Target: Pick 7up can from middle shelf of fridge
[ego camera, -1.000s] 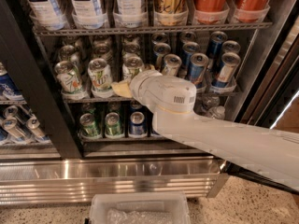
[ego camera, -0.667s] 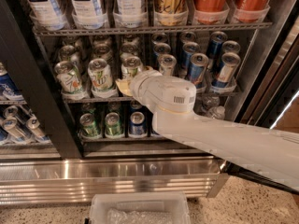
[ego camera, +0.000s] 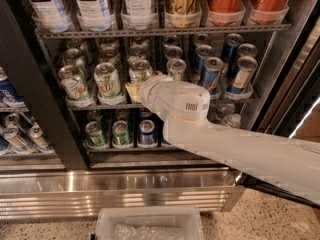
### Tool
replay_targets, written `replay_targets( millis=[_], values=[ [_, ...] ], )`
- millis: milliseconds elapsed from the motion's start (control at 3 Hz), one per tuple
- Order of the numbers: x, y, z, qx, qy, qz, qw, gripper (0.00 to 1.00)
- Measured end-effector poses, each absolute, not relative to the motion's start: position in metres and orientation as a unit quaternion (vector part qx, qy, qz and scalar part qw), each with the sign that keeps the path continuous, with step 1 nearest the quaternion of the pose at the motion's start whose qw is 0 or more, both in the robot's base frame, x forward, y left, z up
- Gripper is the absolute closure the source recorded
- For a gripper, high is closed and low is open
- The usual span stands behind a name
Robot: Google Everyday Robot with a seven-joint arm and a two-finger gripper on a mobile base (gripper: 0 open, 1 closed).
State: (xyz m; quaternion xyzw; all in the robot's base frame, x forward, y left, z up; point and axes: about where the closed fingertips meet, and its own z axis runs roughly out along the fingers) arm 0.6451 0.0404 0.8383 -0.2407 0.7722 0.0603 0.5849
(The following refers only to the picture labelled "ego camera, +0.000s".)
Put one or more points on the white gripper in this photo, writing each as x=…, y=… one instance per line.
x=175, y=97

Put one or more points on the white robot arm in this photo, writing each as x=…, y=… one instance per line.
x=290, y=164

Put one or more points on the second row 7up can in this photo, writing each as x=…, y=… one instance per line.
x=75, y=57
x=136, y=52
x=111, y=55

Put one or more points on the front silver red bull can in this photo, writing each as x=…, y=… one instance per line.
x=176, y=68

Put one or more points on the silver red bull can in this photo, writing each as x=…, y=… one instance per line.
x=176, y=68
x=172, y=52

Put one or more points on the second row middle 7up can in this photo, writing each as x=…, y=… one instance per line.
x=111, y=55

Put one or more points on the left blue pepsi can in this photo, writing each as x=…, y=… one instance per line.
x=147, y=133

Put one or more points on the blue pepsi can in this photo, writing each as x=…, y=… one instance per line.
x=164, y=141
x=147, y=133

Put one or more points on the right green can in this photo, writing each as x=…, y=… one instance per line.
x=121, y=133

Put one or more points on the green can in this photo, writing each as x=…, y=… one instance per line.
x=121, y=133
x=95, y=135

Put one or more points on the middle blue pepsi can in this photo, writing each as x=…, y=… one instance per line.
x=164, y=141

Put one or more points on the front blue red bull can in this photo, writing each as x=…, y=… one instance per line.
x=210, y=74

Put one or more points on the left green can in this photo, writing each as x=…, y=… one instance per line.
x=95, y=135

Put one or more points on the second row left 7up can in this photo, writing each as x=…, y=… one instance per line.
x=75, y=57

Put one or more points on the gold drink can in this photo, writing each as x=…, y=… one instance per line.
x=182, y=13

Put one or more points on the tall blue red bull can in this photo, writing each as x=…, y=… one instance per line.
x=230, y=47

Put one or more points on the right front red bull can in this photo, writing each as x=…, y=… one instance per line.
x=245, y=67

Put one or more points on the rear right red bull can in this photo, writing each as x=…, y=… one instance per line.
x=247, y=49

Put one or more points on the left coca cola can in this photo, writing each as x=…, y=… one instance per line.
x=221, y=11

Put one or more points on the coca cola can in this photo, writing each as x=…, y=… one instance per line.
x=267, y=11
x=221, y=11

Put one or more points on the left compartment right can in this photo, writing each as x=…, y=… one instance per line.
x=37, y=136

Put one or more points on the compartment can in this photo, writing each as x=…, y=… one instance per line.
x=14, y=137
x=37, y=136

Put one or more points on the blue can left compartment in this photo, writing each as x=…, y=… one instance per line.
x=10, y=95

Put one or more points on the left compartment lower can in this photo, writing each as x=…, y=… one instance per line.
x=14, y=137

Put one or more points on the right coca cola can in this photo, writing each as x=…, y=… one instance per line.
x=267, y=11

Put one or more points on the fridge glass door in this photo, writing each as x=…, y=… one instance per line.
x=288, y=85

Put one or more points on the steel fridge base grille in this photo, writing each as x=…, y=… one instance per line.
x=84, y=194

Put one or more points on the right tea bottle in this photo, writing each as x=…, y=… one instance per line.
x=140, y=14

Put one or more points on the tea bottle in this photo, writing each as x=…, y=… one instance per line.
x=140, y=14
x=52, y=15
x=94, y=15

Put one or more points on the rear clear water bottle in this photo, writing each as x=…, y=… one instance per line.
x=220, y=110

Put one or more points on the clear water bottle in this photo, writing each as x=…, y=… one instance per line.
x=220, y=110
x=231, y=120

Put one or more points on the front clear water bottle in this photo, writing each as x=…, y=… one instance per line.
x=231, y=120

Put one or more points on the middle tea bottle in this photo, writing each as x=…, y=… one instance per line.
x=94, y=15

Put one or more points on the left tea bottle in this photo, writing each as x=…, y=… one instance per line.
x=52, y=15

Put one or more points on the clear plastic bin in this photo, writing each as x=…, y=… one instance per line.
x=149, y=223

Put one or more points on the black fridge center post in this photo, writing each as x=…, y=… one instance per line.
x=24, y=61

